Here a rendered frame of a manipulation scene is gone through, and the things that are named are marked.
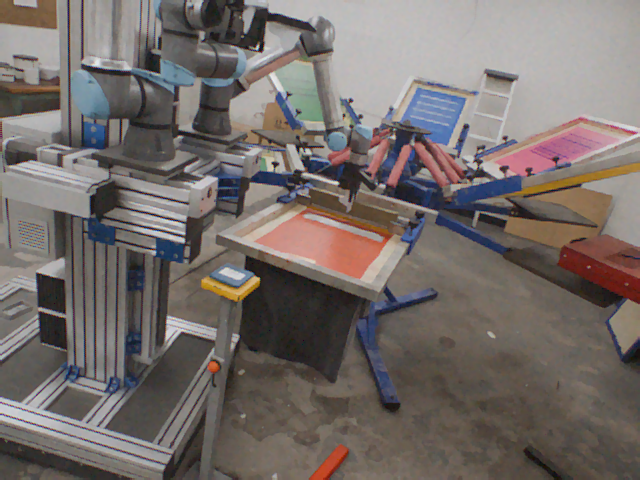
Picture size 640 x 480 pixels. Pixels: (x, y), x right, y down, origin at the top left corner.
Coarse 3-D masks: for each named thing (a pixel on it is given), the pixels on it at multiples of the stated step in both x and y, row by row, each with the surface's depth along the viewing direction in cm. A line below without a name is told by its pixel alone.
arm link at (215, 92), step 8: (208, 80) 167; (216, 80) 166; (224, 80) 167; (232, 80) 171; (200, 88) 171; (208, 88) 168; (216, 88) 168; (224, 88) 169; (232, 88) 174; (200, 96) 171; (208, 96) 169; (216, 96) 169; (224, 96) 170; (232, 96) 179; (208, 104) 170; (216, 104) 170; (224, 104) 172
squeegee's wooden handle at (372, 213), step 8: (312, 192) 203; (320, 192) 201; (328, 192) 201; (312, 200) 204; (320, 200) 202; (328, 200) 201; (336, 200) 200; (336, 208) 201; (344, 208) 199; (352, 208) 198; (360, 208) 197; (368, 208) 195; (376, 208) 194; (384, 208) 195; (360, 216) 198; (368, 216) 196; (376, 216) 195; (384, 216) 194; (392, 216) 192; (384, 224) 195
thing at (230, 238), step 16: (272, 208) 190; (288, 208) 201; (240, 224) 168; (256, 224) 175; (224, 240) 156; (240, 240) 155; (400, 240) 184; (256, 256) 153; (272, 256) 151; (288, 256) 151; (400, 256) 169; (304, 272) 148; (320, 272) 146; (336, 272) 147; (384, 272) 153; (352, 288) 143; (368, 288) 141; (384, 288) 149
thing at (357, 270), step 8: (352, 224) 200; (376, 232) 197; (384, 240) 190; (368, 248) 179; (376, 248) 181; (312, 256) 163; (320, 256) 164; (360, 256) 170; (368, 256) 172; (376, 256) 173; (320, 264) 158; (328, 264) 159; (336, 264) 160; (360, 264) 164; (368, 264) 165; (344, 272) 156; (352, 272) 157; (360, 272) 158
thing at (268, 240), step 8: (296, 216) 197; (328, 216) 204; (280, 224) 185; (288, 224) 186; (296, 224) 188; (272, 232) 176; (280, 232) 177; (256, 240) 166; (264, 240) 167; (272, 240) 169; (272, 248) 162; (280, 248) 164; (288, 248) 165; (296, 248) 166; (304, 256) 161
